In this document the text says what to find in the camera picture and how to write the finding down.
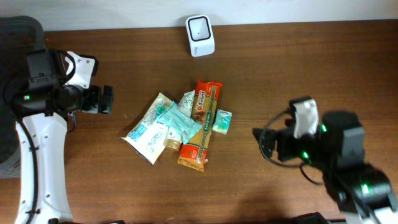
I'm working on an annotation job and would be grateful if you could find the grey plastic basket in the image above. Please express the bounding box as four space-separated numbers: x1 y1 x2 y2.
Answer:
1 16 44 179

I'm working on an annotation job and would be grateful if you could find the cream snack bag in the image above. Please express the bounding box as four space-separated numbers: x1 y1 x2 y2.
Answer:
120 93 173 165

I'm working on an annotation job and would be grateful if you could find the left black cable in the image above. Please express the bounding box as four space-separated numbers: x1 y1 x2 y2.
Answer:
2 74 40 224

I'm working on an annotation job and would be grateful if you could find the green tissue pack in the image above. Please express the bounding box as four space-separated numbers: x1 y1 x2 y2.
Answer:
212 109 232 134

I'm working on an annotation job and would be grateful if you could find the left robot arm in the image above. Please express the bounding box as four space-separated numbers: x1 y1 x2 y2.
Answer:
8 49 114 223

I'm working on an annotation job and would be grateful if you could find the black cable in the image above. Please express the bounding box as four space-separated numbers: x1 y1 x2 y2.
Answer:
259 107 326 186
2 74 40 224

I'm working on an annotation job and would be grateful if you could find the white shampoo tube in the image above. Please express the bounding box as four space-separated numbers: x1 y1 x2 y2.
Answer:
164 90 195 152

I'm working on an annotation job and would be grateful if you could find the white barcode scanner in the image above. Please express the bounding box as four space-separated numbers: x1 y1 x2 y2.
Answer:
185 15 215 57

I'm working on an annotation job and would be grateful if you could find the orange spaghetti packet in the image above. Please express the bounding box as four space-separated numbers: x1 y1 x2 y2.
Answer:
177 80 223 172

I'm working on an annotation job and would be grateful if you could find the teal wet wipes pack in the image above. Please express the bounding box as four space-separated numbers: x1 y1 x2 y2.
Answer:
155 102 202 144

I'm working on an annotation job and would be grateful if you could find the right black cable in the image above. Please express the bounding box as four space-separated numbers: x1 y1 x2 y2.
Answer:
259 107 326 186

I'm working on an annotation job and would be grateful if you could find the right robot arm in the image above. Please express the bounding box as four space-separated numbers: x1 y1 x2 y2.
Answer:
252 111 397 223

